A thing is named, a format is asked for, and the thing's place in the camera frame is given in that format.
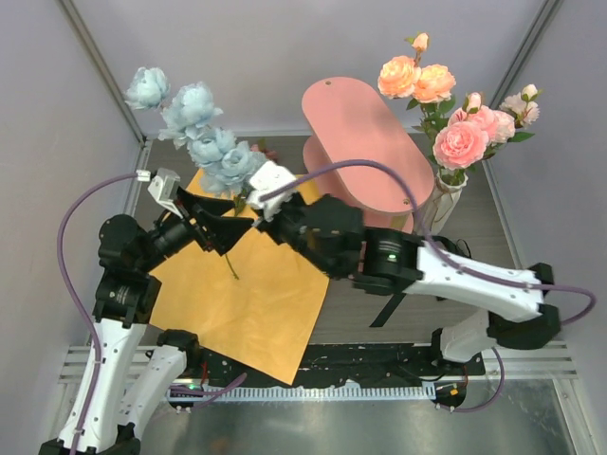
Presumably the orange flower bouquet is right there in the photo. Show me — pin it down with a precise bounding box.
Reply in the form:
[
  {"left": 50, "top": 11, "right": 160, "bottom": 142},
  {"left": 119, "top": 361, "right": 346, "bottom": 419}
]
[{"left": 147, "top": 163, "right": 333, "bottom": 386}]

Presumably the white ribbed ceramic vase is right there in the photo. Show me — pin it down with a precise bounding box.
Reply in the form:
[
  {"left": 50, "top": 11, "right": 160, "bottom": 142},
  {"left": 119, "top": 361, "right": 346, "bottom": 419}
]
[{"left": 414, "top": 169, "right": 469, "bottom": 235}]

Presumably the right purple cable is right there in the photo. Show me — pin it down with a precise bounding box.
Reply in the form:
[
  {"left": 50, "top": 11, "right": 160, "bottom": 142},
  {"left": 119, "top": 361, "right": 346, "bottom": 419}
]
[{"left": 258, "top": 158, "right": 598, "bottom": 413}]

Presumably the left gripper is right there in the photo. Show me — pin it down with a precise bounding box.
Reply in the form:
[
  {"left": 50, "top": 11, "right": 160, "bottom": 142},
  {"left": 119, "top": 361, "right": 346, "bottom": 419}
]
[{"left": 138, "top": 185, "right": 254, "bottom": 270}]

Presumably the small pink flower stem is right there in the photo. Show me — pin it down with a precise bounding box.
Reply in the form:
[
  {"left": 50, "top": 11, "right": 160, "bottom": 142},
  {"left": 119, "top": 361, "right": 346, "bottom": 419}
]
[{"left": 432, "top": 92, "right": 533, "bottom": 172}]

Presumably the purple cable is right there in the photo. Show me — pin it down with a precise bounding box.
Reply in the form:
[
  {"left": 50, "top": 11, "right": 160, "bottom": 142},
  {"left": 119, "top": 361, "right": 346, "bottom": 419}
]
[
  {"left": 258, "top": 158, "right": 598, "bottom": 413},
  {"left": 55, "top": 169, "right": 248, "bottom": 446}
]

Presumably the pink rose stem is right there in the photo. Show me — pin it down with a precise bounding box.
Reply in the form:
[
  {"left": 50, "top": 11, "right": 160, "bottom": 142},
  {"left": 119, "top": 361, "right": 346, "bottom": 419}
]
[{"left": 500, "top": 84, "right": 542, "bottom": 129}]

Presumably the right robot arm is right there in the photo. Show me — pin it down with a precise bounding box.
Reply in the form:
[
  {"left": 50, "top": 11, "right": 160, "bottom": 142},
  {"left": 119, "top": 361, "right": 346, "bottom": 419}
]
[{"left": 249, "top": 193, "right": 561, "bottom": 374}]

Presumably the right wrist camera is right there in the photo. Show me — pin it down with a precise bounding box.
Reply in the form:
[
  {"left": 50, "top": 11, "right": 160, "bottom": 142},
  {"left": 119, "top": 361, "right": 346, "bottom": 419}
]
[{"left": 246, "top": 161, "right": 297, "bottom": 222}]

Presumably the blue flower stem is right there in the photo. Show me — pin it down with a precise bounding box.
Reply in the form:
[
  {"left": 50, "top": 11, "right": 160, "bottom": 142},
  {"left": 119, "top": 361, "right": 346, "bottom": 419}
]
[{"left": 123, "top": 67, "right": 267, "bottom": 215}]

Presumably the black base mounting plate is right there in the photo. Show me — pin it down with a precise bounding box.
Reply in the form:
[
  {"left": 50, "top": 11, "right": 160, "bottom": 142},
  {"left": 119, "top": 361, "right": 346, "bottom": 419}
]
[{"left": 181, "top": 343, "right": 486, "bottom": 389}]

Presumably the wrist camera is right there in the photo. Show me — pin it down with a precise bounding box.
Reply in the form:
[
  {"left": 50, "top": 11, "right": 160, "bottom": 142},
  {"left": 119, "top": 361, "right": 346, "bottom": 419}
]
[
  {"left": 246, "top": 161, "right": 297, "bottom": 222},
  {"left": 136, "top": 168, "right": 183, "bottom": 218}
]

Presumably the pink three-tier shelf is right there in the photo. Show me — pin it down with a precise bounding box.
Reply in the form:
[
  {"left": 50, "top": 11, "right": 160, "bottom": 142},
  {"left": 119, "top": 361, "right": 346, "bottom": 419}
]
[{"left": 302, "top": 77, "right": 434, "bottom": 233}]

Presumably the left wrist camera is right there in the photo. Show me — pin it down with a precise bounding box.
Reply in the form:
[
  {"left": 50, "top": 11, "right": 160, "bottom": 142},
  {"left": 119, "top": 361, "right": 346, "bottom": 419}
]
[{"left": 136, "top": 168, "right": 183, "bottom": 218}]

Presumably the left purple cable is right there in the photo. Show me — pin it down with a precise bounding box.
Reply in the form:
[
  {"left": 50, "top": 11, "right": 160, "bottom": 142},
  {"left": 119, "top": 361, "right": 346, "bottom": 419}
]
[{"left": 55, "top": 169, "right": 248, "bottom": 446}]

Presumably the black ribbon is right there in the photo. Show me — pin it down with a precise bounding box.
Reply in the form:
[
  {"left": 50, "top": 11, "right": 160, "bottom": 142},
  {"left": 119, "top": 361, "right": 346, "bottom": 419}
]
[{"left": 370, "top": 235, "right": 472, "bottom": 328}]

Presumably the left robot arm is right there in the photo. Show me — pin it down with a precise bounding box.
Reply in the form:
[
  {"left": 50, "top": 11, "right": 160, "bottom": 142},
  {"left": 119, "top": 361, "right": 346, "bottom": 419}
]
[{"left": 39, "top": 178, "right": 253, "bottom": 454}]

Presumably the orange rose stem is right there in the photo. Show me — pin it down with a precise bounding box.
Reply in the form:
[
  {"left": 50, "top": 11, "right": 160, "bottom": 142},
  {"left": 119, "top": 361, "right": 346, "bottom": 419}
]
[{"left": 377, "top": 32, "right": 456, "bottom": 139}]

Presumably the white slotted cable duct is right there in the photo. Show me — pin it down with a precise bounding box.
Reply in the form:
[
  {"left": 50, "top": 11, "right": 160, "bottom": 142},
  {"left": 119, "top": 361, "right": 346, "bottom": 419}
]
[{"left": 160, "top": 382, "right": 438, "bottom": 403}]

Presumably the mauve flower stem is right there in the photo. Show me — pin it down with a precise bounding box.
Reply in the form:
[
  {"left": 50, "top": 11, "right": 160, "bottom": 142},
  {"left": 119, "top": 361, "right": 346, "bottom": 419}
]
[{"left": 225, "top": 137, "right": 279, "bottom": 280}]

